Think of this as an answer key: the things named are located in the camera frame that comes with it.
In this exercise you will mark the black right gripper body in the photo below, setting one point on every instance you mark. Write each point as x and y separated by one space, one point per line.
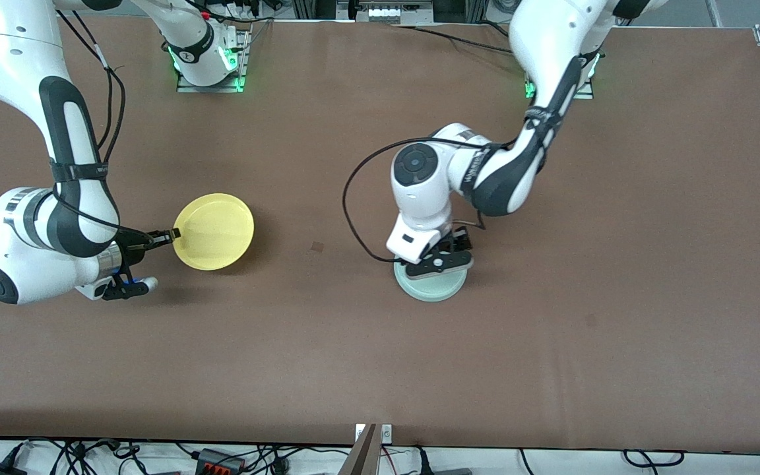
134 243

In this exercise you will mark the pale green round plate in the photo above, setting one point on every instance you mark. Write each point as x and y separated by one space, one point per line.
433 289

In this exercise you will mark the yellow round plate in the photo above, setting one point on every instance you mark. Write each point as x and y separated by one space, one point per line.
215 231

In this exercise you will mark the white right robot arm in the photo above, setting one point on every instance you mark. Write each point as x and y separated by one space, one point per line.
10 53

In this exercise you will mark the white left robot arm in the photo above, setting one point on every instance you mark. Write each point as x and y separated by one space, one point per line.
551 46

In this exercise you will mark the black and red power strip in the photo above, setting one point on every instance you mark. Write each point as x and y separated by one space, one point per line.
218 460

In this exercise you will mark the grey rack equipment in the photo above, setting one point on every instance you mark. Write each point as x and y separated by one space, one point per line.
386 10

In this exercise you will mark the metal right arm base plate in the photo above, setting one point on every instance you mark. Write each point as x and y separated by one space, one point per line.
212 88

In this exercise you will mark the white metal bracket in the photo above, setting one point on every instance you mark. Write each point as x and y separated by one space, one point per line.
360 432
386 433

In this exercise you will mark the aluminium post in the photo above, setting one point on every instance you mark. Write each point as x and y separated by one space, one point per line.
363 455

